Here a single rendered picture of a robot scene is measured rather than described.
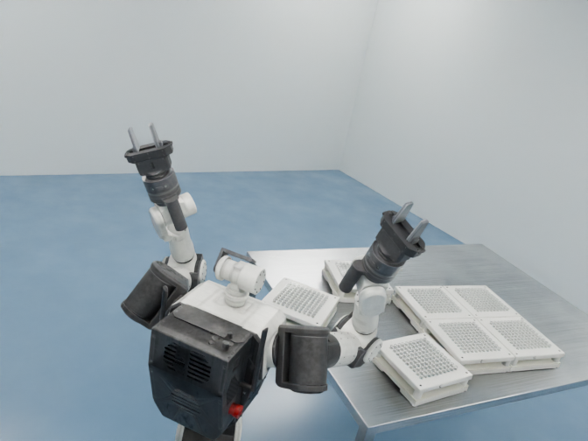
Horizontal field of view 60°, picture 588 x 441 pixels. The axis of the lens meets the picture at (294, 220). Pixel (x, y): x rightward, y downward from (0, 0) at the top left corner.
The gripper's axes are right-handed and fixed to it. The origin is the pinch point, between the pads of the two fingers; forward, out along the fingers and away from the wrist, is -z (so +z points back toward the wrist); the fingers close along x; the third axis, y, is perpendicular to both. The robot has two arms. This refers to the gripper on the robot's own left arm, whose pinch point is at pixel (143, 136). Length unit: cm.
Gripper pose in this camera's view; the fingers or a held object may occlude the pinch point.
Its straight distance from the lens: 139.7
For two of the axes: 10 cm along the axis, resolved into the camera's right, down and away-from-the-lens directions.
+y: 1.3, 5.3, -8.4
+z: 1.8, 8.2, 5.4
